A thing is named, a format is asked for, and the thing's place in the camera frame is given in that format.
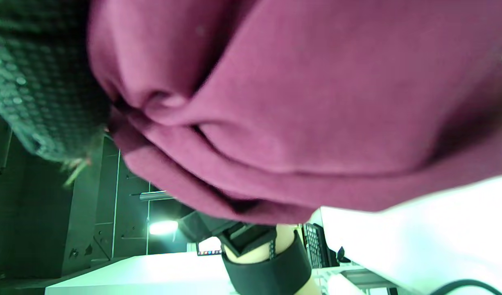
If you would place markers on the person's right hand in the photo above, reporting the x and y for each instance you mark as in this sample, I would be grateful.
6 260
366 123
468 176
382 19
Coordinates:
38 73

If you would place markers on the maroon shorts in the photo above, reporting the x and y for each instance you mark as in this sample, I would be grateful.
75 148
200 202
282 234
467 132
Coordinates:
296 102

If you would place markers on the person's left forearm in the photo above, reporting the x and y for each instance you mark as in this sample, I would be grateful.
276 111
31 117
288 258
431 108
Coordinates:
283 239

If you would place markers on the bright ceiling light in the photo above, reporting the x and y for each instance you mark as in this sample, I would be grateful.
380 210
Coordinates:
163 227

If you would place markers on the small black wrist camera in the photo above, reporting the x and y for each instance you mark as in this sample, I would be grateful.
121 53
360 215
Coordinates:
243 241

